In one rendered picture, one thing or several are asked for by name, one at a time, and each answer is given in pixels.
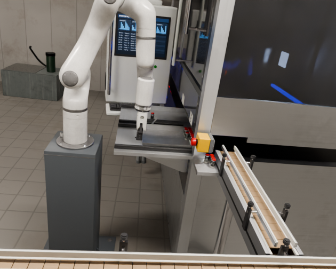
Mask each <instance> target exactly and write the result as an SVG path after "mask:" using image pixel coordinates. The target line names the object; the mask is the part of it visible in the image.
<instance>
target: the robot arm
mask: <svg viewBox="0 0 336 269"><path fill-rule="evenodd" d="M117 11H119V12H121V13H123V14H125V15H127V16H128V17H130V18H132V19H133V20H135V21H136V62H137V80H138V81H137V91H136V97H135V110H136V111H138V112H137V136H136V140H142V135H143V130H145V131H146V125H147V116H148V112H150V110H151V104H152V99H153V91H154V83H155V80H154V79H153V69H154V61H155V38H156V11H155V8H154V6H153V5H152V3H150V2H149V1H148V0H94V3H93V6H92V9H91V12H90V15H89V18H88V20H87V22H86V25H85V27H84V29H83V31H82V33H81V35H80V37H79V39H78V41H77V43H76V45H75V46H74V48H73V50H72V51H71V53H70V55H69V56H68V58H67V59H66V61H65V62H64V64H63V65H62V67H61V69H60V72H59V80H60V82H61V84H62V85H63V86H64V87H65V89H64V93H63V100H62V108H63V133H60V136H59V137H58V138H57V145H58V146H59V147H61V148H64V149H69V150H81V149H86V148H89V147H91V146H92V145H93V144H94V139H93V137H92V136H90V135H88V134H87V103H88V95H89V88H90V79H91V71H90V67H91V65H92V63H93V60H94V58H95V56H96V55H97V53H98V51H99V49H100V47H101V45H102V43H103V41H104V39H105V37H106V35H107V33H108V31H109V28H110V26H111V24H112V22H113V19H114V17H115V15H116V13H117Z"/></svg>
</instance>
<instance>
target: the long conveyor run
mask: <svg viewBox="0 0 336 269"><path fill-rule="evenodd" d="M127 239H128V234H127V233H122V234H121V240H120V241H119V251H85V250H43V249H2V248H0V269H336V257H317V256H289V255H288V253H287V252H288V250H289V245H290V243H291V241H290V239H288V238H284V239H283V243H284V245H281V246H280V248H279V251H278V254H277V256H275V255H233V254H191V253H169V252H128V251H127V248H128V240H127Z"/></svg>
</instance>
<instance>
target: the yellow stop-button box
mask: <svg viewBox="0 0 336 269"><path fill-rule="evenodd" d="M196 141H197V143H196V146H195V147H196V149H197V151H198V152H203V153H212V150H213V144H214V138H213V136H212V134H211V133H208V134H207V133H197V136H196Z"/></svg>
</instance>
